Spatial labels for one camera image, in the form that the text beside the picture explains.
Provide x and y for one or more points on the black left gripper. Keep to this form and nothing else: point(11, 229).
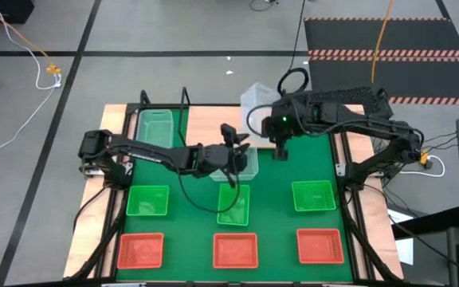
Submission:
point(213, 159)

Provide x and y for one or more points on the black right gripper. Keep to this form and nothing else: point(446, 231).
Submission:
point(289, 123)

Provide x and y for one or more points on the clear plastic basket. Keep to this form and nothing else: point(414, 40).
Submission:
point(253, 99)
point(155, 127)
point(253, 164)

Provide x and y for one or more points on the green mesh plastic basket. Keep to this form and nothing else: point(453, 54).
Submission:
point(147, 201)
point(233, 216)
point(313, 195)

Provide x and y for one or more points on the red mesh plastic basket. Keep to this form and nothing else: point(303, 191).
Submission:
point(320, 246)
point(235, 251)
point(140, 251)

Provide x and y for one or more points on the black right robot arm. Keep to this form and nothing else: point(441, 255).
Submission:
point(389, 129)

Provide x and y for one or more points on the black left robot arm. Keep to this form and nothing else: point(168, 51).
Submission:
point(154, 153)

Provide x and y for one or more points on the black-framed wooden shelf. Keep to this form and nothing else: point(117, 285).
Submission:
point(213, 123)

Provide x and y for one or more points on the green table mat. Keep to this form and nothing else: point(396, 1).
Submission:
point(269, 179)

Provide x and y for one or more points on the black perforated computer case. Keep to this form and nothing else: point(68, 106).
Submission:
point(353, 95)

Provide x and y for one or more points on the yellow power plug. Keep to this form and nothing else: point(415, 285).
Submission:
point(424, 157)

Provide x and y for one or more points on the black hazard-striped floor mat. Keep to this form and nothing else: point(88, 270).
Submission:
point(413, 75)

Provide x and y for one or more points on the white paper sheet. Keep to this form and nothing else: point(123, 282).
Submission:
point(406, 251)

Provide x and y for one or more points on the black board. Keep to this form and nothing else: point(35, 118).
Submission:
point(432, 223)

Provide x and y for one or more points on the black equipment case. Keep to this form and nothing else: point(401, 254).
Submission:
point(2, 10)

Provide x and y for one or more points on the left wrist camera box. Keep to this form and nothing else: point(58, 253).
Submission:
point(228, 133)

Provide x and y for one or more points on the silver mounting bracket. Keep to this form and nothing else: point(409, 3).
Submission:
point(92, 171)
point(340, 170)

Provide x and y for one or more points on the black aluminium table frame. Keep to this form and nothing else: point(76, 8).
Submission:
point(162, 105)

